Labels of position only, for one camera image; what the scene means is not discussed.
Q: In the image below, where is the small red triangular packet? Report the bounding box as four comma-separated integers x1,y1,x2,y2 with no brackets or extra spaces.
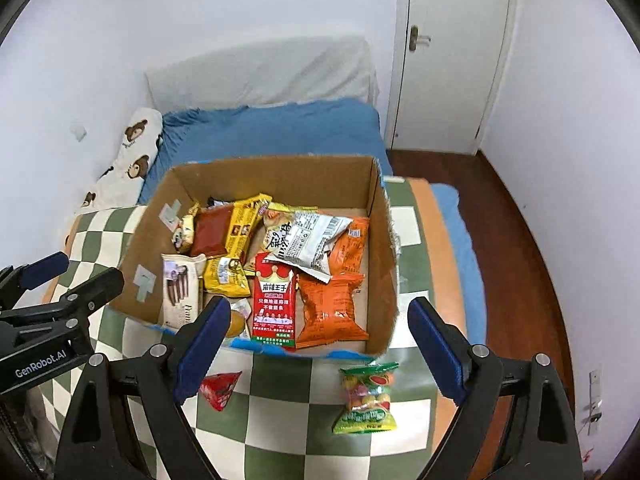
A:
198,372,242,412

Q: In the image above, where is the green yellow candy bag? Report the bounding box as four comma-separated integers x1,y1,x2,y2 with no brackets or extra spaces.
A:
332,362,399,434

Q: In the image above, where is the orange snack packet QR code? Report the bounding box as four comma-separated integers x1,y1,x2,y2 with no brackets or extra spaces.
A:
296,273,369,349

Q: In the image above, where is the gold panda candy packet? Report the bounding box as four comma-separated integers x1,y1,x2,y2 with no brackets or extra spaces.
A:
171,202,201,255

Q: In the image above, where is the white chocolate stick packet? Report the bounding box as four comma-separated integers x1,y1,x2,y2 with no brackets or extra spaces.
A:
160,254,206,330

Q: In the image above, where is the small yellow snack packet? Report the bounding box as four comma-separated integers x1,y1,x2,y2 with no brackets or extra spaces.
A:
203,256,250,298

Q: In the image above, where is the red crown spicy snack packet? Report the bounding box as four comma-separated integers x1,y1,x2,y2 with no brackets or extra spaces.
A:
252,252,296,349

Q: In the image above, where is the bear print pillow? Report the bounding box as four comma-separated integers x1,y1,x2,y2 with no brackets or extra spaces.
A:
80,107,163,212

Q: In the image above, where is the dark red snack packet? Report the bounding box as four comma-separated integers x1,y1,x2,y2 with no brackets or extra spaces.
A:
190,205,233,257

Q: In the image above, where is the crumpled orange snack packet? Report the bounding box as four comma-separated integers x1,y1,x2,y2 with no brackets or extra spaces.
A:
329,217,370,275

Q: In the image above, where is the white printed snack packet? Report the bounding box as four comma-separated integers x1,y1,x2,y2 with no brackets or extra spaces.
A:
264,211,352,284

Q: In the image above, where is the cardboard box with blue print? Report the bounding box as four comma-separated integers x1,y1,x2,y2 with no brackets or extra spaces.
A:
108,154,402,361

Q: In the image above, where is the blue bed sheet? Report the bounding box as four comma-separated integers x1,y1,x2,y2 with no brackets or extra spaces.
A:
137,99,487,344

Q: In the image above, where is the white mattress headboard cover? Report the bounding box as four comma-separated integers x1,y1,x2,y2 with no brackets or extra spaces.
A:
145,34,378,113

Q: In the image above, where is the white door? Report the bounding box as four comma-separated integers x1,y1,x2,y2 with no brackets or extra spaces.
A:
385,0,516,154

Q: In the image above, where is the wall power socket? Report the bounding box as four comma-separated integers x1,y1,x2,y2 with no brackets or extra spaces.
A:
587,368,602,436

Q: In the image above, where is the metal door handle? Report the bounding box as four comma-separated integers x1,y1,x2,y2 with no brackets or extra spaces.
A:
408,25,432,52

